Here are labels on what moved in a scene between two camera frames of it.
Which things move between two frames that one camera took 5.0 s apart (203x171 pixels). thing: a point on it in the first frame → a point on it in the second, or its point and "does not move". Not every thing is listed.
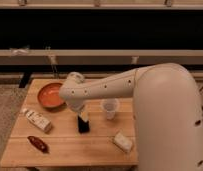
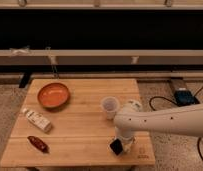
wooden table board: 45,133 does not move
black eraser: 83,126 → 116,146
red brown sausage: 38,143 does not move
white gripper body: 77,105 → 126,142
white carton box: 38,120 does not move
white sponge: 121,140 does not move
